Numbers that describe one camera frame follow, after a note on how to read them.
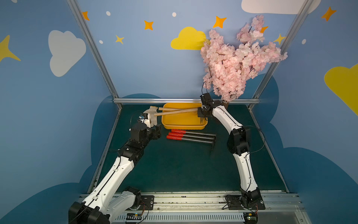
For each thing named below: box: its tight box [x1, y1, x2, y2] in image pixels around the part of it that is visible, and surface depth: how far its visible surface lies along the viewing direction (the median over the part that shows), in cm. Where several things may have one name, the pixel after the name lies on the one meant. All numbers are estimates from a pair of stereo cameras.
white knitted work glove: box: [143, 105, 159, 128], surface depth 113 cm
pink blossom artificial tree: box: [200, 14, 289, 103], surface depth 72 cm
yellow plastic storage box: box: [161, 102, 208, 131], surface depth 112 cm
